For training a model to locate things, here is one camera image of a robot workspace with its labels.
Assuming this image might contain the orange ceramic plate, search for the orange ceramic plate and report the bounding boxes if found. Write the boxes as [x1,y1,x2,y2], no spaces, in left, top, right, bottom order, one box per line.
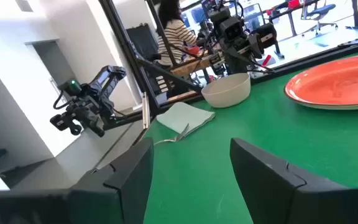
[283,52,358,111]

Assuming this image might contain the blue office chair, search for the blue office chair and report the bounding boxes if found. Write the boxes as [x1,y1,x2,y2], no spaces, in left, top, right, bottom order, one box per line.
[301,2,339,35]

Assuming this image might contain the black frame clamp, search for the black frame clamp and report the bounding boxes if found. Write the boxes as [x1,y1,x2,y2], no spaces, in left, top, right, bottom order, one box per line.
[337,33,358,52]

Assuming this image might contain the black desk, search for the black desk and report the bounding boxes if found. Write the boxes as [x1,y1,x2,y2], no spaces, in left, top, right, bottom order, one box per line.
[264,0,323,38]

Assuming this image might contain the gray door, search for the gray door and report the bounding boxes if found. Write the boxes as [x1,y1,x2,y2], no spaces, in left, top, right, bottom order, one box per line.
[31,39,77,94]

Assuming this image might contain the person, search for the person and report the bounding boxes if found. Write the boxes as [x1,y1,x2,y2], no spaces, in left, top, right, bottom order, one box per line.
[155,0,198,68]

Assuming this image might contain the black metal table frame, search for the black metal table frame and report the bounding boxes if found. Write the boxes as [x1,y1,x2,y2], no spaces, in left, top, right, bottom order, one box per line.
[98,0,358,131]

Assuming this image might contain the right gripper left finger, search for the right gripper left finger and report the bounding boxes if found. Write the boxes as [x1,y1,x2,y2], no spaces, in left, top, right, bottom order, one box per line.
[70,138,155,224]

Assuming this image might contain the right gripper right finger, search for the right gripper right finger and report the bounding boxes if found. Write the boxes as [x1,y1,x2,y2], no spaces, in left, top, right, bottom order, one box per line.
[230,138,358,224]

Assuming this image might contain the wooden background table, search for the wooden background table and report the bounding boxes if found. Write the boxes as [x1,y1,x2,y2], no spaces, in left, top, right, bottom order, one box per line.
[169,51,220,77]

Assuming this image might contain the green table mat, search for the green table mat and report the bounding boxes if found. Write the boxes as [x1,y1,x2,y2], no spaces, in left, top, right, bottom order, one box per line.
[141,49,358,224]

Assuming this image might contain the silver metal fork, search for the silver metal fork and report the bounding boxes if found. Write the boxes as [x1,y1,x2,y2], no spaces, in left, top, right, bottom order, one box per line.
[154,123,191,146]

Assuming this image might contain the pale green cloth napkin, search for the pale green cloth napkin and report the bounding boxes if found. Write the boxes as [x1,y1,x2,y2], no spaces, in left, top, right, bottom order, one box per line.
[155,101,216,138]

